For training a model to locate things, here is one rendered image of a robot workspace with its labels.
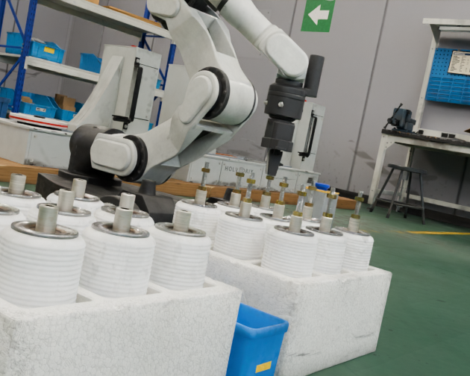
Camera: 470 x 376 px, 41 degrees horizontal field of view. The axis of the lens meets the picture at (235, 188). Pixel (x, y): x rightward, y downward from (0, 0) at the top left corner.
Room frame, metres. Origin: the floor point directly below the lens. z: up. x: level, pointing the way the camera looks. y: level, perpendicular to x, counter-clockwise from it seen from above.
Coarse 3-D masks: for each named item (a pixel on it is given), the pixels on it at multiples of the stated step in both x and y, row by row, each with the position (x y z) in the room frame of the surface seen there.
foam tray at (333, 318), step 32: (224, 256) 1.15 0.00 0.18; (256, 288) 1.09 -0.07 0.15; (288, 288) 1.05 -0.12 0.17; (320, 288) 1.10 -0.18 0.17; (352, 288) 1.20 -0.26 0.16; (384, 288) 1.33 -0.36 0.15; (288, 320) 1.04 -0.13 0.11; (320, 320) 1.12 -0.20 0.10; (352, 320) 1.23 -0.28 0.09; (288, 352) 1.05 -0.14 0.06; (320, 352) 1.14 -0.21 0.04; (352, 352) 1.25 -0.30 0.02
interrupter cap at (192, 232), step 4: (156, 224) 0.89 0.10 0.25; (160, 224) 0.91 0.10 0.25; (164, 224) 0.92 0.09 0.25; (168, 224) 0.93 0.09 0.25; (172, 224) 0.93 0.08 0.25; (160, 228) 0.87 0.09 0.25; (164, 228) 0.87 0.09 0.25; (168, 228) 0.88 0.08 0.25; (172, 228) 0.91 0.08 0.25; (192, 228) 0.93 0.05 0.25; (196, 228) 0.93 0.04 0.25; (168, 232) 0.87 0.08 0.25; (172, 232) 0.86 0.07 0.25; (176, 232) 0.86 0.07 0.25; (180, 232) 0.87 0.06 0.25; (184, 232) 0.88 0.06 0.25; (188, 232) 0.90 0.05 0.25; (192, 232) 0.90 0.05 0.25; (196, 232) 0.90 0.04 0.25; (200, 232) 0.91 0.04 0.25; (204, 232) 0.91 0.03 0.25; (192, 236) 0.87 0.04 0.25; (196, 236) 0.87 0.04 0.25; (200, 236) 0.88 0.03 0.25
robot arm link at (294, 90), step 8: (312, 56) 1.46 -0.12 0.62; (320, 56) 1.46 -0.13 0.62; (312, 64) 1.46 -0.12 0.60; (320, 64) 1.46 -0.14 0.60; (280, 72) 1.44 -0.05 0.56; (304, 72) 1.44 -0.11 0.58; (312, 72) 1.46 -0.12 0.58; (320, 72) 1.46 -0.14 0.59; (280, 80) 1.45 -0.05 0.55; (288, 80) 1.44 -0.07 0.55; (296, 80) 1.45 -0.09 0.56; (312, 80) 1.46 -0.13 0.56; (272, 88) 1.45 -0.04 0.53; (280, 88) 1.44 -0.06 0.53; (288, 88) 1.43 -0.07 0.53; (296, 88) 1.44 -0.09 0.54; (304, 88) 1.46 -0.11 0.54; (312, 88) 1.46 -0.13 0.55; (280, 96) 1.44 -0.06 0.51; (288, 96) 1.43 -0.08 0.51; (296, 96) 1.44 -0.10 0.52; (304, 96) 1.46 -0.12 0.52; (312, 96) 1.47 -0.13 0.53
